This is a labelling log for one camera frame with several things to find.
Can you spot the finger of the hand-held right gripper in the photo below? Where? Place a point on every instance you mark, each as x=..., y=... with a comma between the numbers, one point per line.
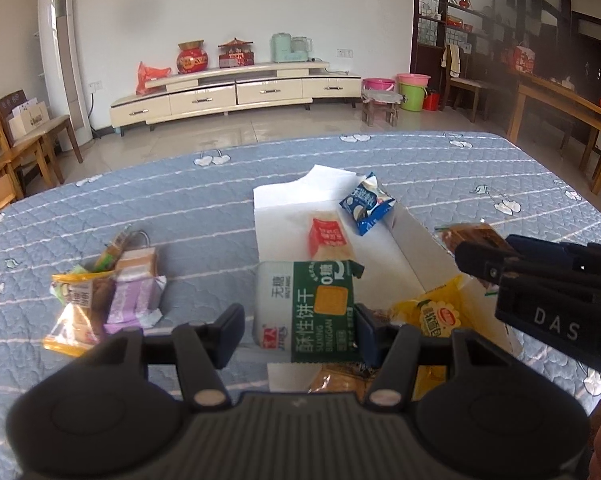
x=545, y=249
x=485, y=260

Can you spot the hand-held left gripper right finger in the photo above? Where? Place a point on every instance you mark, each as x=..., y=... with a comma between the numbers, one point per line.
x=370, y=335

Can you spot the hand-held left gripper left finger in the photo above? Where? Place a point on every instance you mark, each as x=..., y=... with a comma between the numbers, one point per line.
x=228, y=335

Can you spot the clear black print biscuit packet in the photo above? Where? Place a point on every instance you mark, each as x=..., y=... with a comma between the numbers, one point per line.
x=473, y=234

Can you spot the clear packet of orange cakes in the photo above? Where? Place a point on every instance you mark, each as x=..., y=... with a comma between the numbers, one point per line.
x=338, y=380

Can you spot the yellow snack packet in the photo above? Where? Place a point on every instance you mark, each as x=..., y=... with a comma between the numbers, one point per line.
x=435, y=310

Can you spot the green white biscuit packet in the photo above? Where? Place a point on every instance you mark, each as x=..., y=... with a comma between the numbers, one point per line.
x=300, y=310

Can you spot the purple bread packet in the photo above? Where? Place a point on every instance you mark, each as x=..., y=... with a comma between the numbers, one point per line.
x=133, y=295

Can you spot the red label cracker packet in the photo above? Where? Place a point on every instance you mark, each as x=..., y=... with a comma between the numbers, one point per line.
x=330, y=237

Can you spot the blue snack packet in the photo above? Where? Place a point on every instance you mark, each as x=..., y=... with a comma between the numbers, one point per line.
x=368, y=202

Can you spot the green label cake packet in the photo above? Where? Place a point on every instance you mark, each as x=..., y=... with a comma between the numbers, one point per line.
x=115, y=252

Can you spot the white cardboard box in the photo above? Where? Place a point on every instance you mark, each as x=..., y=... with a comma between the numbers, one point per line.
x=290, y=210

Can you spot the blue quilted cherry blanket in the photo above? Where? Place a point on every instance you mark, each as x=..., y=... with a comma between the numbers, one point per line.
x=180, y=210

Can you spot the wooden dining table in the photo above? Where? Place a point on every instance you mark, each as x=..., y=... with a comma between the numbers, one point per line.
x=555, y=100

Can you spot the yellow edged bread packet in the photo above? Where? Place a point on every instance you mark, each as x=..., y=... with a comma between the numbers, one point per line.
x=78, y=320

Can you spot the red bucket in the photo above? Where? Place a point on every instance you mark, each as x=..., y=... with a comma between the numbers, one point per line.
x=433, y=101

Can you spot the light green snack packet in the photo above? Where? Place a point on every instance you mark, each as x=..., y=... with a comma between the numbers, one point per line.
x=63, y=285

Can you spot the dark dining chair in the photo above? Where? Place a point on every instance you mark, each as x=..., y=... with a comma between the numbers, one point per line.
x=468, y=87

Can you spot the green bucket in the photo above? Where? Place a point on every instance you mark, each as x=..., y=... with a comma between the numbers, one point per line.
x=411, y=97

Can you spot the small wooden stool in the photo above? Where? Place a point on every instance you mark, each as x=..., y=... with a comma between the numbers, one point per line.
x=380, y=102

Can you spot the red gift bag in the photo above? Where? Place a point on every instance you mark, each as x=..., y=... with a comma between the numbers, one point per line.
x=524, y=59

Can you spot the pink basin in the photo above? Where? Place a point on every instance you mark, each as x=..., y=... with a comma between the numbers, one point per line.
x=413, y=80

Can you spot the cream cloth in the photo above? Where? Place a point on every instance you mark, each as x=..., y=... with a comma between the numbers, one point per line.
x=451, y=60

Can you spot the magenta basin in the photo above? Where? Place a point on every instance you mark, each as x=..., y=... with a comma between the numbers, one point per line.
x=379, y=84

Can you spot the cream TV cabinet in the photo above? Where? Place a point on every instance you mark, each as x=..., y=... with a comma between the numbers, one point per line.
x=230, y=92

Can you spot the dark wooden display shelf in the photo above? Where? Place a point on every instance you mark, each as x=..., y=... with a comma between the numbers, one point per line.
x=480, y=0

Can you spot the red plastic bag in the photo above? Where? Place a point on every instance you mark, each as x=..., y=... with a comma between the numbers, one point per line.
x=153, y=77

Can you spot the dark wooden chair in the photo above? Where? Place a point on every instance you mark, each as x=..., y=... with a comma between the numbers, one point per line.
x=55, y=127

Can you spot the red gold pot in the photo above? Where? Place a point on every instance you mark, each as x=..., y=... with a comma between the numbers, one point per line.
x=193, y=60

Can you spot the red pavilion gift box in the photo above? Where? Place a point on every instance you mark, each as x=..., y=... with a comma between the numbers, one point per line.
x=236, y=55

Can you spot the mint green kitchen appliance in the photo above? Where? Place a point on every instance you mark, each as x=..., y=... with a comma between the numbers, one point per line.
x=288, y=50

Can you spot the white paper gift bag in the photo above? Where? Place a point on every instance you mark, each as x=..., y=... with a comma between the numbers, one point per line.
x=28, y=122

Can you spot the white floor air conditioner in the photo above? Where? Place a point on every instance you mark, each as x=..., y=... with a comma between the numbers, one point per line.
x=65, y=70

